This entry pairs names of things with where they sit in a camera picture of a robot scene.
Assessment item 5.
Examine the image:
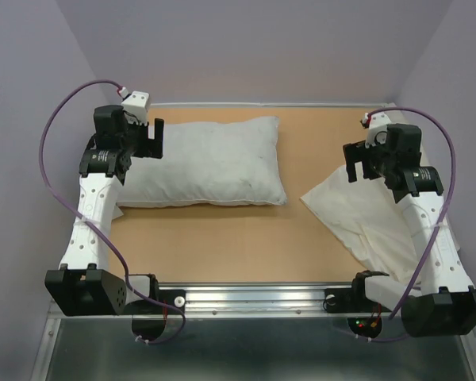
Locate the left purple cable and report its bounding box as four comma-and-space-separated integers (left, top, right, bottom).
39, 79, 186, 345

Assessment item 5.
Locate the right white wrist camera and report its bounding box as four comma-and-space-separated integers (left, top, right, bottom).
361, 112, 391, 148

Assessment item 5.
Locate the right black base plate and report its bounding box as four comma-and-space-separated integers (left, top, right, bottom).
323, 286, 400, 315

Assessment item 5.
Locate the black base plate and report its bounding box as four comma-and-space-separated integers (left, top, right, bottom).
122, 288, 186, 316
323, 286, 400, 315

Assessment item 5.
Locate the white pillow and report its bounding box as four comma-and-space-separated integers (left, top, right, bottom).
113, 116, 287, 218

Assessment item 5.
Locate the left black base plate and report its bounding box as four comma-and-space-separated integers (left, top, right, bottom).
122, 288, 186, 316

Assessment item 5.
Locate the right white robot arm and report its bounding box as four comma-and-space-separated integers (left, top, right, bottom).
343, 124, 476, 337

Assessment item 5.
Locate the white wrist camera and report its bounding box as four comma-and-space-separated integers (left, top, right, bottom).
361, 112, 391, 148
121, 90, 150, 125

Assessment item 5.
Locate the aluminium rail frame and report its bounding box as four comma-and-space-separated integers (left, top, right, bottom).
34, 106, 476, 380

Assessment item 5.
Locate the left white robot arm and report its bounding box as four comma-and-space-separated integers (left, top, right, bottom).
44, 103, 164, 317

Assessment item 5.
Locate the cream pillowcase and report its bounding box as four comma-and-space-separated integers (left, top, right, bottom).
301, 166, 444, 285

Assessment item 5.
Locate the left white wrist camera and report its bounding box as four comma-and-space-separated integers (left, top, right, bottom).
121, 90, 150, 125

